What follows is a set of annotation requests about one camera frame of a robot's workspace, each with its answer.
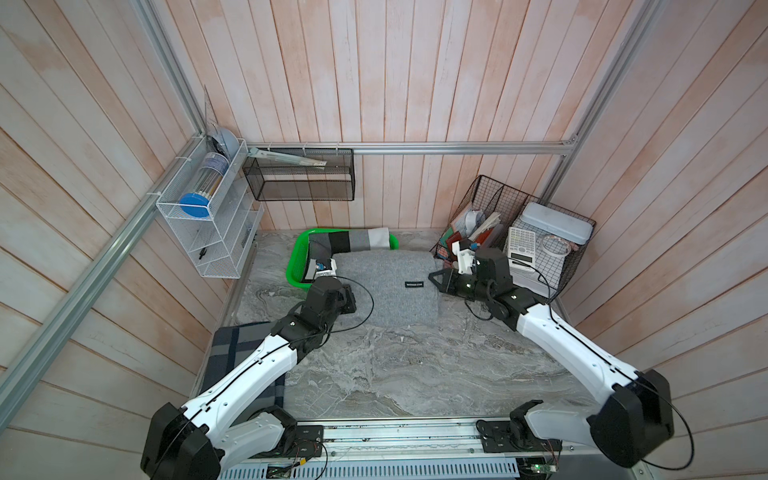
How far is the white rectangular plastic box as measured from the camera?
0.90 meters

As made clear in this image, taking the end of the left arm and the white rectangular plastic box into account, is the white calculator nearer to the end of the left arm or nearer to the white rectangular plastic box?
the white rectangular plastic box

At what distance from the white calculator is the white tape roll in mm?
38

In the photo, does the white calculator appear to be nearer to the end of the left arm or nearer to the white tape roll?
the white tape roll

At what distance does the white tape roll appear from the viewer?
2.90ft

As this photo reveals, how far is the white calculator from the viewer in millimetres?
857

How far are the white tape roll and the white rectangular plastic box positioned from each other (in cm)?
2

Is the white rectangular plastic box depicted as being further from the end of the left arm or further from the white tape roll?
the end of the left arm

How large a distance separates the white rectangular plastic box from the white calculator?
0.05 metres
